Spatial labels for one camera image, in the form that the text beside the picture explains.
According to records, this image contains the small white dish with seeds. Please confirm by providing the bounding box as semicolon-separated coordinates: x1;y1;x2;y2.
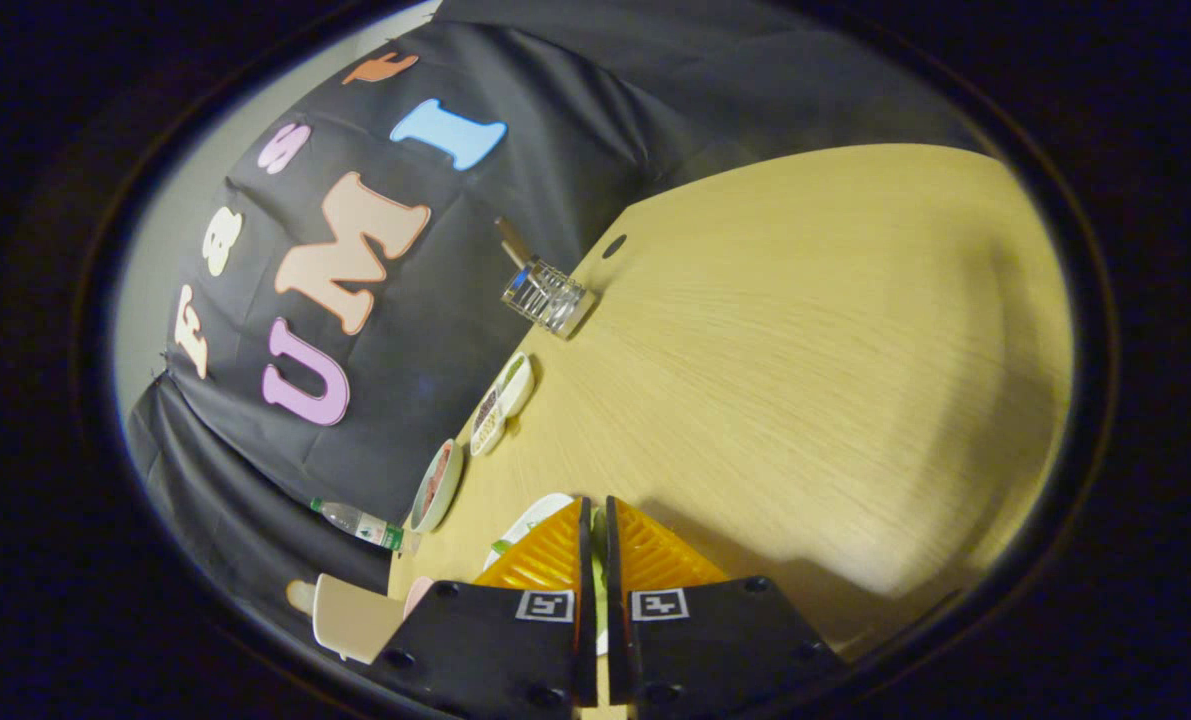
468;388;509;458

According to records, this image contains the clear plastic water bottle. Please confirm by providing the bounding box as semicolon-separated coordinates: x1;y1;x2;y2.
309;497;422;555

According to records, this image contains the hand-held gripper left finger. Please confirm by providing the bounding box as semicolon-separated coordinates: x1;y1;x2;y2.
369;496;599;720

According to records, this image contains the bowl with reddish food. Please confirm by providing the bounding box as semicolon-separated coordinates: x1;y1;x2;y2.
409;438;465;535

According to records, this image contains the wooden stick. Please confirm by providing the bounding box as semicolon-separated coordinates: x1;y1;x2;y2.
494;216;537;271

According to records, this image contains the clear ribbed glass jar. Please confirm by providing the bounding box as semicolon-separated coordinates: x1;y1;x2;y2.
500;257;599;342

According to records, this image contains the white plate with greens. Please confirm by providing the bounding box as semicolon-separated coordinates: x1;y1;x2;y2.
482;491;612;657

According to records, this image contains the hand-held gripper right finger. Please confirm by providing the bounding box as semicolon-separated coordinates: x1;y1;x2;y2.
606;496;848;719

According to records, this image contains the black backdrop cloth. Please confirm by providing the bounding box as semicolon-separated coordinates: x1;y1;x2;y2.
125;0;988;643

